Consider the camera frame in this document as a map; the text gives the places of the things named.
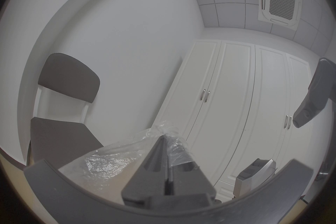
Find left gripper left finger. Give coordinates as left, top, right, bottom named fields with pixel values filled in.
left=121, top=136, right=169, bottom=206

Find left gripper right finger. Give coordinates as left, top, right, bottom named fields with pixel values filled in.
left=168, top=139, right=217, bottom=201

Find clear plastic bag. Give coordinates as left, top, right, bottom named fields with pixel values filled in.
left=58, top=121, right=196, bottom=193

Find white wardrobe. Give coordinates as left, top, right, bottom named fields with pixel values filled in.
left=152, top=40, right=326, bottom=204

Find white chair dark grey cushions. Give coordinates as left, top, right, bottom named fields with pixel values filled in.
left=26, top=53, right=105, bottom=167

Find ceiling air conditioner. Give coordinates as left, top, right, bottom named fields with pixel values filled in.
left=257, top=0, right=303, bottom=32

